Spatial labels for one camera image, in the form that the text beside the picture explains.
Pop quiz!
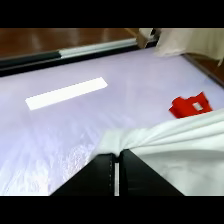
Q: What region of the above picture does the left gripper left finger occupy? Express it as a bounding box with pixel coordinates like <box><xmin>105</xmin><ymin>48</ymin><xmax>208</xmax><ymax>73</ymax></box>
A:
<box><xmin>50</xmin><ymin>152</ymin><xmax>116</xmax><ymax>197</ymax></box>

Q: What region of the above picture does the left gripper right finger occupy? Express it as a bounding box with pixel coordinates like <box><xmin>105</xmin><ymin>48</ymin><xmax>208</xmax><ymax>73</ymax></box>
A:
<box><xmin>118</xmin><ymin>148</ymin><xmax>185</xmax><ymax>197</ymax></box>

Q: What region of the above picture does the white T-shirt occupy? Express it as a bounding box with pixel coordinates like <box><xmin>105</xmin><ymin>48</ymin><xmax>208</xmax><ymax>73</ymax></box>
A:
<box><xmin>90</xmin><ymin>108</ymin><xmax>224</xmax><ymax>197</ymax></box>

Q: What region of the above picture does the white garment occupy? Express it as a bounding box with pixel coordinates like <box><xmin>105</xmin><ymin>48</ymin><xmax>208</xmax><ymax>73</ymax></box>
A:
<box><xmin>153</xmin><ymin>28</ymin><xmax>224</xmax><ymax>67</ymax></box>

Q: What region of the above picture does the red T-shirt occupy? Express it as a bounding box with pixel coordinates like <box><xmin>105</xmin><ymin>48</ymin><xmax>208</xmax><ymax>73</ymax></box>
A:
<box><xmin>168</xmin><ymin>91</ymin><xmax>214</xmax><ymax>120</ymax></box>

